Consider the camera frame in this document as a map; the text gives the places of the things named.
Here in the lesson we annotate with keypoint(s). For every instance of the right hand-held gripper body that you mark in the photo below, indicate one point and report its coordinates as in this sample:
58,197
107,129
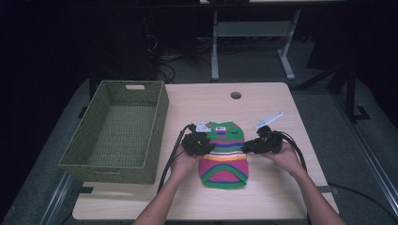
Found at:
269,140

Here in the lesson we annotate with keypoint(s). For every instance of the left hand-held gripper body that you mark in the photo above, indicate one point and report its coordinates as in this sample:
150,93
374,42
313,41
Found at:
195,142

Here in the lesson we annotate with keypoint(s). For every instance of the striped knit sweater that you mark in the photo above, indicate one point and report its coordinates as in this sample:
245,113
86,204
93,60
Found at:
223,156

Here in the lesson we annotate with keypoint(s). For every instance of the person's left hand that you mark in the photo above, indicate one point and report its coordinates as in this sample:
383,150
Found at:
184,164

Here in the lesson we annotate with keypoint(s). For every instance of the person's right hand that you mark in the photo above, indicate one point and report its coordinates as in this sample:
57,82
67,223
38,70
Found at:
287,159

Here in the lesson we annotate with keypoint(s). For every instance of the round grey table grommet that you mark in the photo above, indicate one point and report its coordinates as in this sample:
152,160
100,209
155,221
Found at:
236,95

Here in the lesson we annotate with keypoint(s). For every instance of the green woven basket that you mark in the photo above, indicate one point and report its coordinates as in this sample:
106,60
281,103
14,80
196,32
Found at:
122,134

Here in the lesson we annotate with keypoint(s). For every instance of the black floor stand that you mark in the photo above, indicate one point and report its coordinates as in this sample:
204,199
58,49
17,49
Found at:
352,93

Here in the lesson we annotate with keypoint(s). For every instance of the dark computer tower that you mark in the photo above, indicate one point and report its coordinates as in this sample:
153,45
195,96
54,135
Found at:
131,47

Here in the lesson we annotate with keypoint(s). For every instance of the aluminium floor rail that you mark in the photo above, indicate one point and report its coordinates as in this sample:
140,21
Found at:
56,200
366,150

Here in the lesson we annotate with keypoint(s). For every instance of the grey metal table frame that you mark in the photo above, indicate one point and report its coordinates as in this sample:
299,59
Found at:
250,29

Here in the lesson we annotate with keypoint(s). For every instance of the black table bracket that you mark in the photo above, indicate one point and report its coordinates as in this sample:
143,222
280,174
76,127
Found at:
85,189

